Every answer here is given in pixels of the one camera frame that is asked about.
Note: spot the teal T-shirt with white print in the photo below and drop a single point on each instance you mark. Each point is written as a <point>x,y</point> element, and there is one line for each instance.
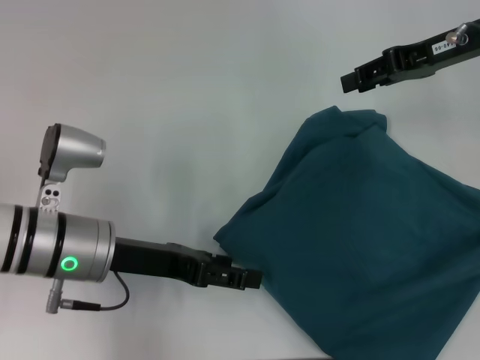
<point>356,243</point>

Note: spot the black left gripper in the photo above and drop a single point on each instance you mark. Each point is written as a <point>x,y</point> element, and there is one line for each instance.
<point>157,258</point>

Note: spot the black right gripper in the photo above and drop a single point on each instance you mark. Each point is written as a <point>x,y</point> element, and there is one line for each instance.
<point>431,54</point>

